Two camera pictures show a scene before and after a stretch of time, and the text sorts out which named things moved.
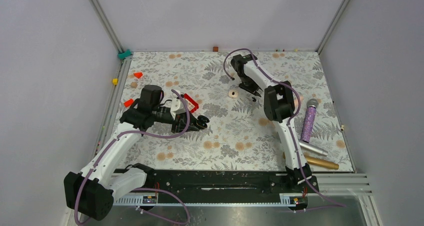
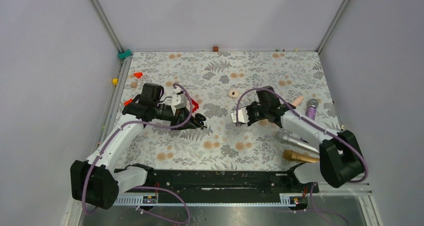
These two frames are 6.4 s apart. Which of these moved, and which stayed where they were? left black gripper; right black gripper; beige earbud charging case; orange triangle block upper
Moved: right black gripper
Stayed: orange triangle block upper; beige earbud charging case; left black gripper
